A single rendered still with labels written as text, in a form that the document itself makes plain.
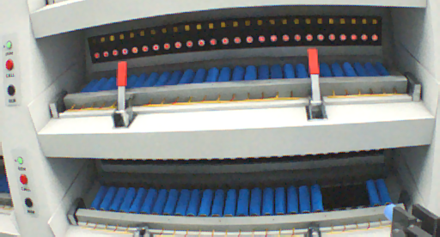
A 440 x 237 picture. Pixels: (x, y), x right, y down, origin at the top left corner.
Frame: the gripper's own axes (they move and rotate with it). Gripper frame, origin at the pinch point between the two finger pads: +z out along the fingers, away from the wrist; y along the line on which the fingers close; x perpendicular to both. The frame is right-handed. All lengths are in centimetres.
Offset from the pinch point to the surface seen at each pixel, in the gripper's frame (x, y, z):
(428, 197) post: 0.9, -8.5, 15.1
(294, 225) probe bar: 4.3, 12.5, 19.7
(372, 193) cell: 1.2, -1.4, 24.4
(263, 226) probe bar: 4.2, 17.2, 19.6
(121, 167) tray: -4, 44, 30
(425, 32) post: -23.4, -8.3, 13.3
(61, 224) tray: 5, 52, 17
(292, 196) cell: 0.7, 12.6, 25.3
